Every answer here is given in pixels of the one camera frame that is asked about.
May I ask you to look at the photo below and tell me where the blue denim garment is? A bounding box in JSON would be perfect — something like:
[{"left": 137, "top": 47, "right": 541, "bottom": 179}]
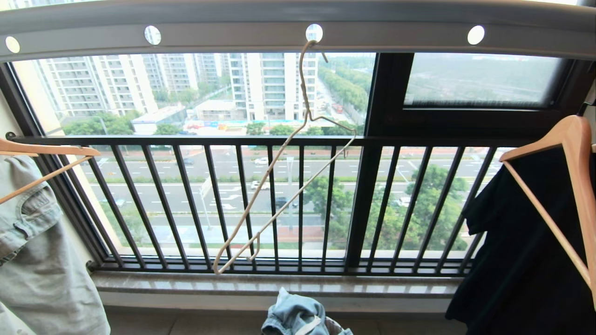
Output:
[{"left": 261, "top": 288, "right": 353, "bottom": 335}]

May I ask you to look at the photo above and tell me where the wooden hanger with black garment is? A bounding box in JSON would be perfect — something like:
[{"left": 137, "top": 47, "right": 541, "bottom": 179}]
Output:
[{"left": 499, "top": 115, "right": 596, "bottom": 308}]

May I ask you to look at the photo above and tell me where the wooden hanger with grey garment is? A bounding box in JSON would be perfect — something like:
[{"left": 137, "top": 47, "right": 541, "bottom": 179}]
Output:
[{"left": 0, "top": 138, "right": 102, "bottom": 204}]

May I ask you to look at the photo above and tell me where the light grey-green garment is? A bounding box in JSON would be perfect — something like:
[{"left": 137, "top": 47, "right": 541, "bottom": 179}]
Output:
[{"left": 0, "top": 155, "right": 111, "bottom": 335}]

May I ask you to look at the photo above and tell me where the laundry basket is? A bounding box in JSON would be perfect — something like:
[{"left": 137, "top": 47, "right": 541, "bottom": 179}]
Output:
[{"left": 323, "top": 316, "right": 347, "bottom": 335}]

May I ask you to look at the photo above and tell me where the black window guard railing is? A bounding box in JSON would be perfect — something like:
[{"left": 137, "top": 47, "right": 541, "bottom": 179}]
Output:
[{"left": 6, "top": 133, "right": 527, "bottom": 277}]

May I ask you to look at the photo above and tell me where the marble window sill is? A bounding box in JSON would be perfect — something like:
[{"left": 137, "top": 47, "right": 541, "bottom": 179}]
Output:
[{"left": 91, "top": 271, "right": 464, "bottom": 298}]

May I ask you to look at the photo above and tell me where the black garment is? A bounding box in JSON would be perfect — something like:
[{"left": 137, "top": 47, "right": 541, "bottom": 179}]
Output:
[{"left": 445, "top": 148, "right": 596, "bottom": 335}]

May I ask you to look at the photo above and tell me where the grey clothes rail with holes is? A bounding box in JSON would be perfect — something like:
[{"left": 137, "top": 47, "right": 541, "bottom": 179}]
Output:
[{"left": 0, "top": 0, "right": 596, "bottom": 63}]

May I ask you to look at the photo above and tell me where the beige wire hanger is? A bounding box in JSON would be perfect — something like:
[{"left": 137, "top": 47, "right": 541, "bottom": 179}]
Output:
[{"left": 213, "top": 40, "right": 357, "bottom": 275}]

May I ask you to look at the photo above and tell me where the dark window frame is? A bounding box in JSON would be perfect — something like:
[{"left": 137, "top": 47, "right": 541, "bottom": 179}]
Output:
[{"left": 0, "top": 52, "right": 596, "bottom": 268}]

